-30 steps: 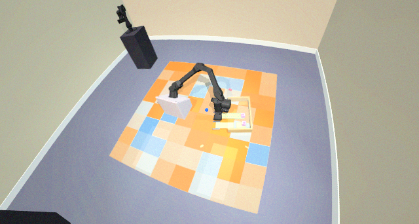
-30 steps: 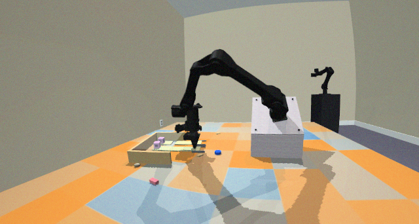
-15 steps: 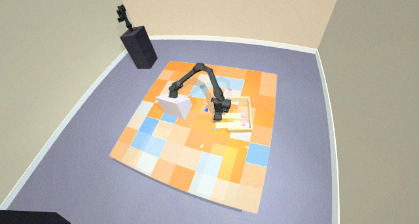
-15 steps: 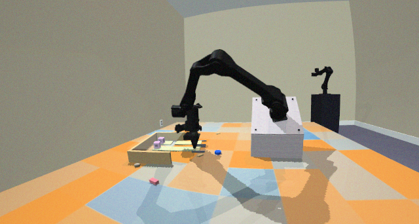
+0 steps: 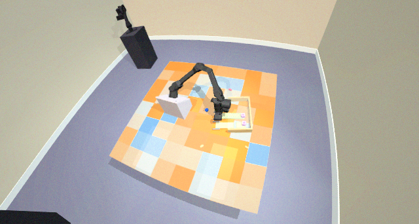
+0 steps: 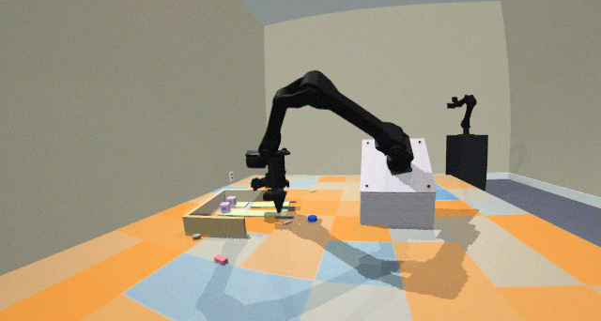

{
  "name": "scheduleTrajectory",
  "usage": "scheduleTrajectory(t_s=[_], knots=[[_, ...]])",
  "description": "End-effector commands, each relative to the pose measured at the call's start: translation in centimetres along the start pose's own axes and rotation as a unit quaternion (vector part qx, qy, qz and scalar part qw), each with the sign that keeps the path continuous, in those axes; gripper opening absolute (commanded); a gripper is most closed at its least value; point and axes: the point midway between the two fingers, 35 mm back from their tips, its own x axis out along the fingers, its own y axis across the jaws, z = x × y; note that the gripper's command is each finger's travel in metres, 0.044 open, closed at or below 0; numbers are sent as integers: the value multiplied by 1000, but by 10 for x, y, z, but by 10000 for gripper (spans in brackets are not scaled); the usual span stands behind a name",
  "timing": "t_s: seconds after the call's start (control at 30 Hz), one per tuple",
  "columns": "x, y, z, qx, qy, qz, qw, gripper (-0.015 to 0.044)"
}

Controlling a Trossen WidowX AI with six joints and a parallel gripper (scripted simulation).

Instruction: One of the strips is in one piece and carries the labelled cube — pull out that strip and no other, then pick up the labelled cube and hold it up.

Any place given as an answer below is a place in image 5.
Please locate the tan open-top box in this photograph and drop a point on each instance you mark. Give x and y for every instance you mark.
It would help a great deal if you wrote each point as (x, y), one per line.
(239, 116)

